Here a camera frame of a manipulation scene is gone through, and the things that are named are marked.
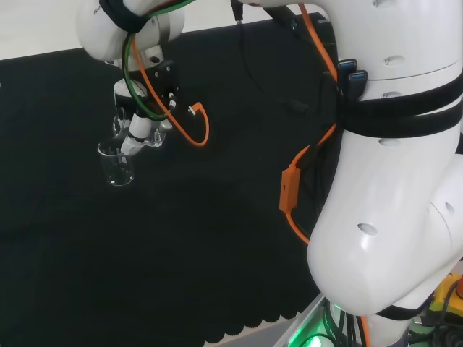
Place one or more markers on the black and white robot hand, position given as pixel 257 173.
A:
pixel 164 83

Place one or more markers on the tall clear glass beaker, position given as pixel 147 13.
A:
pixel 117 173

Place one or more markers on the black bench cloth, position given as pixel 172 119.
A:
pixel 144 235

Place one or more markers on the blue USB plug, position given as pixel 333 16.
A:
pixel 346 65
pixel 358 77

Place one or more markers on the yellow stop button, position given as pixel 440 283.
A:
pixel 443 296

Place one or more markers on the white wrist camera shell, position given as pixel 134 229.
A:
pixel 124 89

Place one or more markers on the grey metal base plate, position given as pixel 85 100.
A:
pixel 307 325

